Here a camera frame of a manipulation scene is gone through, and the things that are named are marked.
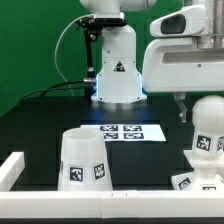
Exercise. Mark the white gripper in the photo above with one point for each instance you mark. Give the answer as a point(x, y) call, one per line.
point(187, 54)

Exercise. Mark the white lamp bulb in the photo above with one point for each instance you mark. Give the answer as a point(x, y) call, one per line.
point(208, 122)

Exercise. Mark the white lamp base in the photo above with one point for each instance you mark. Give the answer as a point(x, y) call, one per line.
point(206, 174)

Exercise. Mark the white lamp shade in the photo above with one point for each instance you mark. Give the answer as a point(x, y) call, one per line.
point(83, 163)

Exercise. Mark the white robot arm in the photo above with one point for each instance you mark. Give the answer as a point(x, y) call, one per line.
point(119, 83)

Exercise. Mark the white marker sheet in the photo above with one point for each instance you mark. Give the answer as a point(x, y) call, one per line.
point(131, 132)

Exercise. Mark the white front fence bar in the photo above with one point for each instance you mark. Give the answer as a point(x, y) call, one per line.
point(115, 204)

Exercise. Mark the white fence bar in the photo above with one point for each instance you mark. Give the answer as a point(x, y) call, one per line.
point(10, 170)
point(115, 204)

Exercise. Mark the white left fence bar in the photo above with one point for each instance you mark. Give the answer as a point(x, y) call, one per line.
point(10, 170)

